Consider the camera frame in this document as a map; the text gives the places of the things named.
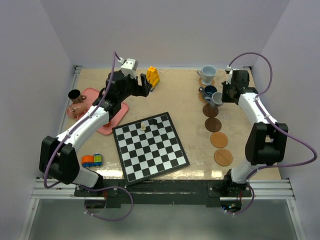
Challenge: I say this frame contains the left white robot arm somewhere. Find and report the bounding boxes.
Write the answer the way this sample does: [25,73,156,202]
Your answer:
[39,70,152,196]

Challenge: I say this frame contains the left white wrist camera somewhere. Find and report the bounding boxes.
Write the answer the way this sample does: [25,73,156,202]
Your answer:
[118,58,139,79]

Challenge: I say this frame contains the white chess piece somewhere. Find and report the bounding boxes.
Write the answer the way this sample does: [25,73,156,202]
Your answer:
[140,122,146,131]

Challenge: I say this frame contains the light blue cup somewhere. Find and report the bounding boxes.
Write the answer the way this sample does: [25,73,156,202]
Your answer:
[196,65,217,86]

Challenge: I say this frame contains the pink patterned cup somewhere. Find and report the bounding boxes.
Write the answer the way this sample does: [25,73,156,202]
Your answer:
[68,102,88,119]

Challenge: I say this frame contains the black chess piece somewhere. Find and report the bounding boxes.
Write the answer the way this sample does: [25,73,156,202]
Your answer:
[151,119,158,125]

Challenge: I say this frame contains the woven rattan coaster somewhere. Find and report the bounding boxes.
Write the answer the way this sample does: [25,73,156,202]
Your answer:
[198,92,212,104]
[198,77,215,87]

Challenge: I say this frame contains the black white chessboard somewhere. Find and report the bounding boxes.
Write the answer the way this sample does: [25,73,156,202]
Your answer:
[112,112,190,186]

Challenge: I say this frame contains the light wooden coaster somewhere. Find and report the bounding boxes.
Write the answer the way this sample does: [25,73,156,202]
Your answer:
[214,148,233,167]
[210,132,229,148]

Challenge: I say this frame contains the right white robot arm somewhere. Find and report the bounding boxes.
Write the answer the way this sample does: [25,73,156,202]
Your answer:
[218,69,289,197]

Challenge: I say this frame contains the dark blue cup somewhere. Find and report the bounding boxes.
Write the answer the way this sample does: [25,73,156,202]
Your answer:
[198,85,217,99]

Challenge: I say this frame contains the pink plastic tray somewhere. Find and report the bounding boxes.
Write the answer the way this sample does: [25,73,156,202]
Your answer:
[81,87,129,136]

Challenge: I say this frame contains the aluminium rail frame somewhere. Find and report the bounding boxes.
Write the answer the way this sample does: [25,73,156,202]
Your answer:
[31,179,295,200]

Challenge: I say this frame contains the dark brown cup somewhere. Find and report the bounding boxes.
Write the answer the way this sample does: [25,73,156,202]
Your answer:
[68,89,87,104]

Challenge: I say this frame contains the orange blue toy car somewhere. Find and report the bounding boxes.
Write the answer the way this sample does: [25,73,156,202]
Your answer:
[81,153,103,168]

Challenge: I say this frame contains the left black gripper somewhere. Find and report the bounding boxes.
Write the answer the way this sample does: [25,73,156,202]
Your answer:
[118,72,152,102]

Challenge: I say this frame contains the dark wooden coaster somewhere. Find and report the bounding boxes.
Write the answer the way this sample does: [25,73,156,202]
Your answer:
[202,104,219,118]
[204,117,222,133]

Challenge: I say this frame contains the yellow blue block structure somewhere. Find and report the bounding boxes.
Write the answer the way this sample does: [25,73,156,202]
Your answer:
[146,66,160,92]

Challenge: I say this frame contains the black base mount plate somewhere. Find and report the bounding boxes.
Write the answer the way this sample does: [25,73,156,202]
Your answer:
[74,179,252,209]

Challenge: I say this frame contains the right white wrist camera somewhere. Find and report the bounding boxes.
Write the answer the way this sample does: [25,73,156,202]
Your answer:
[225,65,233,74]

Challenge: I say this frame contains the grey printed mug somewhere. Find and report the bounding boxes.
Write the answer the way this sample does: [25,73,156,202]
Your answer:
[204,92,224,108]

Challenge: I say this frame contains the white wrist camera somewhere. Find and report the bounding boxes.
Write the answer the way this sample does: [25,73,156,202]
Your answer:
[225,65,233,74]
[118,58,139,79]

